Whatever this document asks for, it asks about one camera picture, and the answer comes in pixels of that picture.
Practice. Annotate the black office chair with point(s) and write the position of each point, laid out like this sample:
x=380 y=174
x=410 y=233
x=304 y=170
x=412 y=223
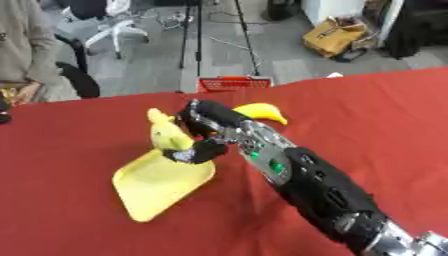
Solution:
x=79 y=71

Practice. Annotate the yellow toy banana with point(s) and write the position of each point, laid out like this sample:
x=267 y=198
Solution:
x=263 y=111

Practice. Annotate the white office chair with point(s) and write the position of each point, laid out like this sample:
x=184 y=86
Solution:
x=111 y=23

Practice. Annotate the black tripod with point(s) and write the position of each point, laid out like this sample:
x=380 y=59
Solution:
x=201 y=33

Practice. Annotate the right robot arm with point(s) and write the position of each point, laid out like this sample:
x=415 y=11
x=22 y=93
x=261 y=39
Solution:
x=315 y=186

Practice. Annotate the yellow plastic tray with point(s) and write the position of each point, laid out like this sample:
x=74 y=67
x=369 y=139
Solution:
x=160 y=181

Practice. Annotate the yellow toy pear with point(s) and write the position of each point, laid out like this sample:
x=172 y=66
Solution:
x=166 y=135

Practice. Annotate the yellow bag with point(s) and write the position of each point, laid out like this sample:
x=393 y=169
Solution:
x=333 y=37

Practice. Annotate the person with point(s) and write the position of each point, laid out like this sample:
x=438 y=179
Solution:
x=26 y=50

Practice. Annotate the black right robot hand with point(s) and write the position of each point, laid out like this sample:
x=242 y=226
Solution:
x=210 y=115

